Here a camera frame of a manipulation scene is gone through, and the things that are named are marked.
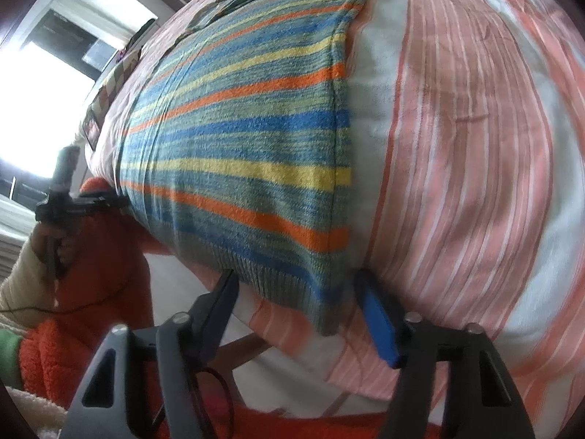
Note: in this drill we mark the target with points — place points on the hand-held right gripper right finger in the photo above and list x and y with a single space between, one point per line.
379 320

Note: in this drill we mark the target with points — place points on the person's left hand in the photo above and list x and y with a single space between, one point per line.
68 249

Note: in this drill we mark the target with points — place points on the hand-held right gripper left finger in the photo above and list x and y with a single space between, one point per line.
221 302

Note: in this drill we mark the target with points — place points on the striped knit shirt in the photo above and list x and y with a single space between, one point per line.
237 146

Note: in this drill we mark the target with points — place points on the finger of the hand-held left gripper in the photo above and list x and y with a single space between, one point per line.
103 201

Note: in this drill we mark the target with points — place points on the window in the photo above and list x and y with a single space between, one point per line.
27 100

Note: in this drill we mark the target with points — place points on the person's orange fleece clothing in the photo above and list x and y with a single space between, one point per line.
105 274

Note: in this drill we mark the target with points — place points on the wooden bed frame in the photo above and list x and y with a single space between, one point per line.
242 354

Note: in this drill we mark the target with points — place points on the pink striped bed sheet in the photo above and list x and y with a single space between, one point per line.
457 146

